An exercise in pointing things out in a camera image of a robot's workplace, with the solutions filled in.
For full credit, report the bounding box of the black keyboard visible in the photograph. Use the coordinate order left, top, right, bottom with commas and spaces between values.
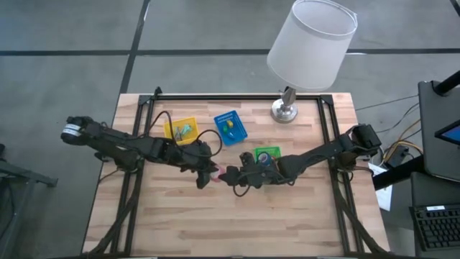
409, 204, 460, 252

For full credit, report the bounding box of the white paper sheet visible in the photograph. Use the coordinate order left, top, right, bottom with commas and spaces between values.
368, 162, 393, 212

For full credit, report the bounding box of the grey metal stand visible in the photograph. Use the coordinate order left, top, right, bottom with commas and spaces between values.
0, 143, 58, 259

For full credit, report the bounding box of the blue tape roll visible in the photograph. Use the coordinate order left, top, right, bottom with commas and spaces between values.
257, 152, 273, 167

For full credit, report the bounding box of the black floor cable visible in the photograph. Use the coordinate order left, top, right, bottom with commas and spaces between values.
355, 95, 420, 112

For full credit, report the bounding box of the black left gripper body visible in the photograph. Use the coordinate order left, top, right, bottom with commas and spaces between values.
179, 140, 216, 173

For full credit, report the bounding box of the yellow plastic basket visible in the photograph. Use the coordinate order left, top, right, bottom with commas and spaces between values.
163, 117, 200, 146

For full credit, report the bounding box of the blue plastic basket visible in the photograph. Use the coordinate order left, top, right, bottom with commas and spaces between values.
213, 109, 249, 147

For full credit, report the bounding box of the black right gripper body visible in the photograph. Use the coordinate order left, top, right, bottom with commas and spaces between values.
235, 153, 285, 188

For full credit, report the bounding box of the green plastic basket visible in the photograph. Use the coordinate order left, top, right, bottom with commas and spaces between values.
253, 145, 282, 163

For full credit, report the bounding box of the yellow cable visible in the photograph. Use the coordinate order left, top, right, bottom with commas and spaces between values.
382, 118, 423, 159

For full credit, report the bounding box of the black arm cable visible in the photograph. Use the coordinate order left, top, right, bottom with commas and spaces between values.
149, 110, 175, 145

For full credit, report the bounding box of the black aluminium table frame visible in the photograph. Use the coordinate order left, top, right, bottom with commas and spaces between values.
86, 86, 389, 259

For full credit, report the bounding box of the table lamp white shade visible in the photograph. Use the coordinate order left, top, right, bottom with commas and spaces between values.
266, 0, 359, 124

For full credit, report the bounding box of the pink tape roll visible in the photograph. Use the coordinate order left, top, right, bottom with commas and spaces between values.
210, 164, 227, 183

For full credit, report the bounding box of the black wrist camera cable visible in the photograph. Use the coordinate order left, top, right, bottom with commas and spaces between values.
193, 128, 224, 159

